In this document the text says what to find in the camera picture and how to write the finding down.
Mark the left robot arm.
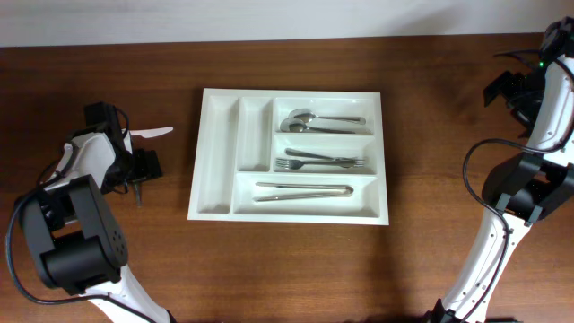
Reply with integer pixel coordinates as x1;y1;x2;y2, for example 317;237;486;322
4;102;174;322

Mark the white cutlery tray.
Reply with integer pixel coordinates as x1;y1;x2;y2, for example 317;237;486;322
188;89;389;225

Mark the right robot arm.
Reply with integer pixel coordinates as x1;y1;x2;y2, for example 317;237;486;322
422;16;573;322

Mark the large silver spoon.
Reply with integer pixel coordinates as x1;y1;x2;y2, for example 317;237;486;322
280;118;352;134
288;109;366;125

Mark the white plastic knife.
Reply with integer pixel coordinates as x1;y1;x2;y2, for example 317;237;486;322
127;127;174;138

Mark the silver fork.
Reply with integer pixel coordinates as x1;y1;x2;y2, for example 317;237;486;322
274;158;365;170
284;148;347;161

